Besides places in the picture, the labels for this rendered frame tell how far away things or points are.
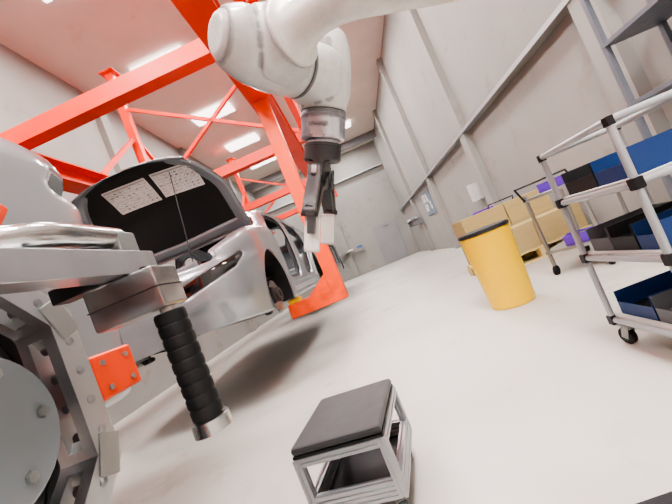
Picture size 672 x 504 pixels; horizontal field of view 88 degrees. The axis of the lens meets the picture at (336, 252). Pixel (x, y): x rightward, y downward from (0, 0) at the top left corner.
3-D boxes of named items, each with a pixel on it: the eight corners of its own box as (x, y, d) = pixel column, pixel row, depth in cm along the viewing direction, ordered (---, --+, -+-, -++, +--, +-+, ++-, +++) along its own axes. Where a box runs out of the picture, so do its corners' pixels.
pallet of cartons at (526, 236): (603, 235, 421) (575, 173, 424) (492, 279, 430) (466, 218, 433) (557, 239, 520) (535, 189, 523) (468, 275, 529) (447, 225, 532)
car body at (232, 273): (254, 310, 767) (227, 244, 774) (331, 278, 753) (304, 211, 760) (53, 409, 274) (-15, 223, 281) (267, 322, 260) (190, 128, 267)
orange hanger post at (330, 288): (295, 317, 407) (218, 127, 417) (349, 295, 402) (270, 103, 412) (292, 319, 391) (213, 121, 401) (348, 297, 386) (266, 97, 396)
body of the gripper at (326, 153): (310, 146, 75) (309, 189, 76) (298, 138, 67) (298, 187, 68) (344, 146, 74) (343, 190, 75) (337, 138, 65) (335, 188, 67)
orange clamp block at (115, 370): (61, 418, 52) (105, 395, 61) (106, 400, 52) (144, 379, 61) (45, 375, 53) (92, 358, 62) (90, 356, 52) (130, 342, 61)
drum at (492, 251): (527, 289, 323) (497, 220, 326) (550, 296, 280) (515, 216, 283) (481, 307, 329) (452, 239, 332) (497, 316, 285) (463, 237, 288)
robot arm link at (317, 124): (294, 107, 66) (294, 140, 67) (342, 106, 64) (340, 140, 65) (307, 119, 75) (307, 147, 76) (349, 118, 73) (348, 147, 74)
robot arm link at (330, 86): (321, 121, 77) (275, 107, 67) (323, 46, 75) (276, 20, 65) (360, 115, 70) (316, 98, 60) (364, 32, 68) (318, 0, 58)
